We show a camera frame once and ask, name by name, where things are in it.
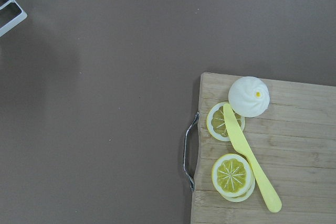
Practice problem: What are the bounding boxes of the upper lemon slice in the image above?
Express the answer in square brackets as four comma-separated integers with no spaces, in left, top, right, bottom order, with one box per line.
[206,102,230,142]

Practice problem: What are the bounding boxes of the yellow plastic knife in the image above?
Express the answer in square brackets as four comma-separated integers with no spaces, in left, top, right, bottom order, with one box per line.
[223,103,282,213]

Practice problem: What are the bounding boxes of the white steamed bun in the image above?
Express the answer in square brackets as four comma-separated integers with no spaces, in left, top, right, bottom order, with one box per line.
[228,77,270,118]

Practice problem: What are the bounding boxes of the bottom lemon slice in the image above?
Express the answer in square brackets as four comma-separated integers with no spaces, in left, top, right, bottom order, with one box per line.
[221,174,256,202]

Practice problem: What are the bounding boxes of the bamboo cutting board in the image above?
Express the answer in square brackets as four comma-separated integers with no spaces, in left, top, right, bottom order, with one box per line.
[191,72,335,223]

